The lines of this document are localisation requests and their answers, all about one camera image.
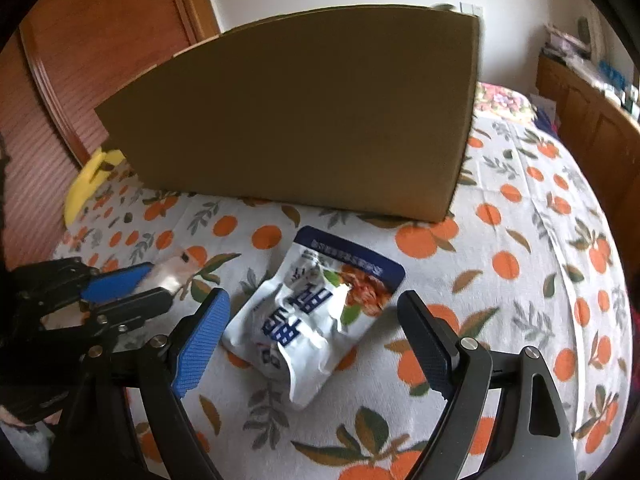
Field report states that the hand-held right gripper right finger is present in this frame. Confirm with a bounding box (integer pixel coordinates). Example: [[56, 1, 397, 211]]
[[397, 290, 576, 480]]

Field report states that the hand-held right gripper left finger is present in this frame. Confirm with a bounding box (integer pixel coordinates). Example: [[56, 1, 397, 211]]
[[52, 287, 231, 480]]

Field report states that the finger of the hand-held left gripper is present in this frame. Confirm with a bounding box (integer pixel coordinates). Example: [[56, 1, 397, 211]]
[[30, 258, 155, 306], [85, 287, 176, 343]]

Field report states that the white and blue pouch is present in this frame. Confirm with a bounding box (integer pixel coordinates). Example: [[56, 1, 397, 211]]
[[221, 226, 406, 411]]

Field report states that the brown cardboard box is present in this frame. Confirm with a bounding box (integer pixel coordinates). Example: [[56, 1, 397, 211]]
[[94, 5, 487, 223]]

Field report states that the person's left forearm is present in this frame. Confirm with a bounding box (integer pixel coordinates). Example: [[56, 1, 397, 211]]
[[0, 410, 53, 473]]

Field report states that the orange print bedsheet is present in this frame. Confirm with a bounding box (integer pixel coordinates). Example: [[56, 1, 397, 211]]
[[52, 82, 633, 480]]

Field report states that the wooden wardrobe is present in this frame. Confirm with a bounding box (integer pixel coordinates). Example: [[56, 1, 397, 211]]
[[0, 0, 221, 271]]

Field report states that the wooden cabinet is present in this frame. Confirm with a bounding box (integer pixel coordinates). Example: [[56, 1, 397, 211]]
[[537, 55, 640, 231]]

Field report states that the clutter on cabinet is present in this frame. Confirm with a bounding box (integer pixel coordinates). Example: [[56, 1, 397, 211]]
[[542, 17, 640, 116]]

